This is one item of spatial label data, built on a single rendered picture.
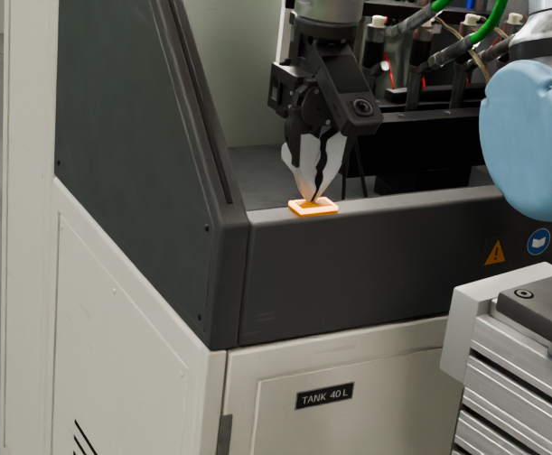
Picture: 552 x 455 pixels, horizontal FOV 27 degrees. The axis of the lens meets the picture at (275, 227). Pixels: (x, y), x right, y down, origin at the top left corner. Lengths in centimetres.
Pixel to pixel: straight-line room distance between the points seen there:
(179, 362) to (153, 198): 21
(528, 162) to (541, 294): 20
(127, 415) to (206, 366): 30
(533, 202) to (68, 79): 99
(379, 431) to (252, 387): 23
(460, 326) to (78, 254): 79
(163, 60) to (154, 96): 6
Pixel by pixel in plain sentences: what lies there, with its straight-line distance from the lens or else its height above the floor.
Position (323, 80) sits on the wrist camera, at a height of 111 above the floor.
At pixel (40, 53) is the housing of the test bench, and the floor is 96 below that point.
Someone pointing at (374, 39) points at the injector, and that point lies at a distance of 158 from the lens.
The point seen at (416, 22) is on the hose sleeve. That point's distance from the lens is 150.
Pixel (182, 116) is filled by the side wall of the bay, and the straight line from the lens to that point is 132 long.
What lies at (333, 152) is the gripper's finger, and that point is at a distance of 130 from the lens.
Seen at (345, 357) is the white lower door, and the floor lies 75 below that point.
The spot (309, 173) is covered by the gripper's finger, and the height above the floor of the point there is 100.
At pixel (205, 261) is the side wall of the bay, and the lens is 129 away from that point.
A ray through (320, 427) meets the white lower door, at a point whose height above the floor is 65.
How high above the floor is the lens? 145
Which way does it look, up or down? 23 degrees down
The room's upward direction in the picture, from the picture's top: 7 degrees clockwise
